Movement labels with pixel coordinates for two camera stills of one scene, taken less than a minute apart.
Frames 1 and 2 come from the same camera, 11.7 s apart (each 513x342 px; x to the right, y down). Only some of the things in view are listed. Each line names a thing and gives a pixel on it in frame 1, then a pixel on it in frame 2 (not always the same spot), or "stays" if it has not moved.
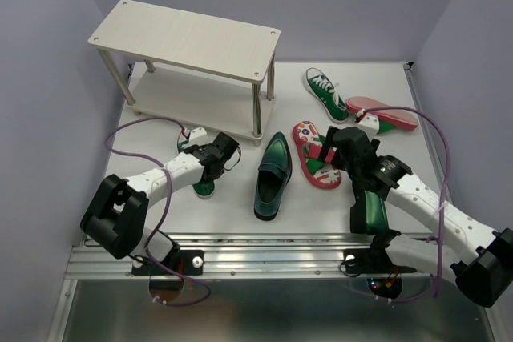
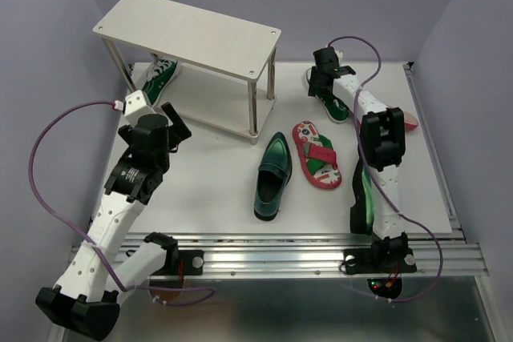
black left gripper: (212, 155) to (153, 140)
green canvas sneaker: (203, 189) to (161, 72)
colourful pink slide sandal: (317, 169) stays
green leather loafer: (273, 174) stays
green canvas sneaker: (326, 94) stays
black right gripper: (336, 159) to (314, 86)
